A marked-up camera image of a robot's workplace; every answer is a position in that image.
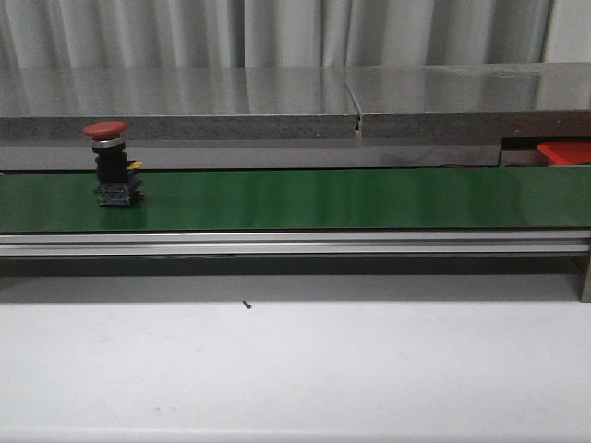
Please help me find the red mushroom push button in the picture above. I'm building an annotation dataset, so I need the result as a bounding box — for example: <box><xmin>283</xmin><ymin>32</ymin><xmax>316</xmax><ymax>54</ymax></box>
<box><xmin>83</xmin><ymin>120</ymin><xmax>142</xmax><ymax>207</ymax></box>

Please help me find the grey stone counter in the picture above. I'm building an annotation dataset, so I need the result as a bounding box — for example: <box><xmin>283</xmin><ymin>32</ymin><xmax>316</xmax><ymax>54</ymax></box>
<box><xmin>1</xmin><ymin>63</ymin><xmax>590</xmax><ymax>173</ymax></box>

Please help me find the green conveyor belt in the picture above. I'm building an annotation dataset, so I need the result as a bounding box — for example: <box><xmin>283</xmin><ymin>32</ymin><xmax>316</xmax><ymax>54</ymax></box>
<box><xmin>1</xmin><ymin>166</ymin><xmax>590</xmax><ymax>233</ymax></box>

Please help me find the red plastic bin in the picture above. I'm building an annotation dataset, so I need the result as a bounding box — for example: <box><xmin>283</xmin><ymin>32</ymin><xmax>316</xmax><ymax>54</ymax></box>
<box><xmin>537</xmin><ymin>141</ymin><xmax>591</xmax><ymax>166</ymax></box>

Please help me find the white pleated curtain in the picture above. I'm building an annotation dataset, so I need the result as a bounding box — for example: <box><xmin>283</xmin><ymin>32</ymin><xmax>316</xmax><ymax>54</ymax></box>
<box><xmin>1</xmin><ymin>1</ymin><xmax>553</xmax><ymax>69</ymax></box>

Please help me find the aluminium conveyor frame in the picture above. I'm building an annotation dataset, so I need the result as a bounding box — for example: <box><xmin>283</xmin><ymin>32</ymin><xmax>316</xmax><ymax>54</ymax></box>
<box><xmin>1</xmin><ymin>229</ymin><xmax>590</xmax><ymax>305</ymax></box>

